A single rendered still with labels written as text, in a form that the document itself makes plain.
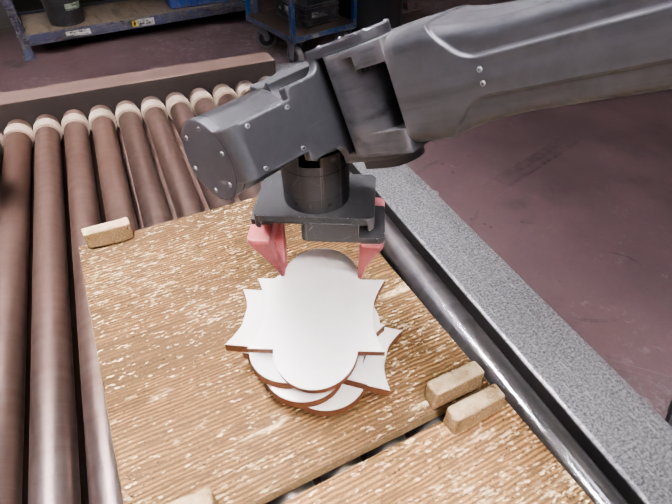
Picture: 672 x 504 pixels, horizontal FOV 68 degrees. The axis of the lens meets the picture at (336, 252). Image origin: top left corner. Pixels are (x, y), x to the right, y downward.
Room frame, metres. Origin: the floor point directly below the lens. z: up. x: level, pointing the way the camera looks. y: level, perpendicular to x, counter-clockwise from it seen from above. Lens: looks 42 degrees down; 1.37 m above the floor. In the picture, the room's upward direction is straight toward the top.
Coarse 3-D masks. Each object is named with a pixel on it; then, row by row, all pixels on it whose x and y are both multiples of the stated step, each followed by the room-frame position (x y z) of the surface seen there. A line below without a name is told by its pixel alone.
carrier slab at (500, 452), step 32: (512, 416) 0.24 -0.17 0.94; (416, 448) 0.21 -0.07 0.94; (448, 448) 0.21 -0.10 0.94; (480, 448) 0.21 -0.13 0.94; (512, 448) 0.21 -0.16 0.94; (544, 448) 0.21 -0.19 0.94; (352, 480) 0.18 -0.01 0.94; (384, 480) 0.18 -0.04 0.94; (416, 480) 0.18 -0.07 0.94; (448, 480) 0.18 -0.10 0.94; (480, 480) 0.18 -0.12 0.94; (512, 480) 0.18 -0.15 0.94; (544, 480) 0.18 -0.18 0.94
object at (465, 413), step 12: (492, 384) 0.26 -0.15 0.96; (480, 396) 0.25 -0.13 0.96; (492, 396) 0.25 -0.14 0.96; (504, 396) 0.25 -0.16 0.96; (456, 408) 0.24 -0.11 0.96; (468, 408) 0.24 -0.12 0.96; (480, 408) 0.24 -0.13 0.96; (492, 408) 0.24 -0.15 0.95; (444, 420) 0.23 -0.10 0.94; (456, 420) 0.22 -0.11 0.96; (468, 420) 0.23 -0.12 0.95; (480, 420) 0.24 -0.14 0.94; (456, 432) 0.22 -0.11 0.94
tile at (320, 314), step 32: (320, 256) 0.37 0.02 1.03; (288, 288) 0.33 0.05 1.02; (320, 288) 0.33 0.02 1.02; (352, 288) 0.33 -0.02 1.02; (288, 320) 0.30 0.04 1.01; (320, 320) 0.30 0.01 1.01; (352, 320) 0.30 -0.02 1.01; (256, 352) 0.28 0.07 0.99; (288, 352) 0.27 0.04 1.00; (320, 352) 0.27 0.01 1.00; (352, 352) 0.27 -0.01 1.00; (384, 352) 0.27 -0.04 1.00; (320, 384) 0.24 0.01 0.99
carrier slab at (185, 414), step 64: (128, 256) 0.47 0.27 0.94; (192, 256) 0.47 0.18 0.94; (256, 256) 0.47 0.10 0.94; (128, 320) 0.36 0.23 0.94; (192, 320) 0.36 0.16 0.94; (384, 320) 0.36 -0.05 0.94; (128, 384) 0.28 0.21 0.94; (192, 384) 0.28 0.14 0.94; (256, 384) 0.28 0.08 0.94; (128, 448) 0.21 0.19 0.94; (192, 448) 0.21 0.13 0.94; (256, 448) 0.21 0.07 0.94; (320, 448) 0.21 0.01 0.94
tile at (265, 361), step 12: (252, 300) 0.35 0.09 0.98; (264, 300) 0.35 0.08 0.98; (252, 312) 0.33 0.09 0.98; (252, 324) 0.32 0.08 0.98; (240, 336) 0.30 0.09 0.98; (252, 336) 0.30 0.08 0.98; (228, 348) 0.29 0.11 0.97; (240, 348) 0.29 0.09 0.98; (252, 360) 0.27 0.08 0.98; (264, 360) 0.27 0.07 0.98; (264, 372) 0.26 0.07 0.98; (276, 372) 0.26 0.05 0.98; (276, 384) 0.25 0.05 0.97; (288, 384) 0.25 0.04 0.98
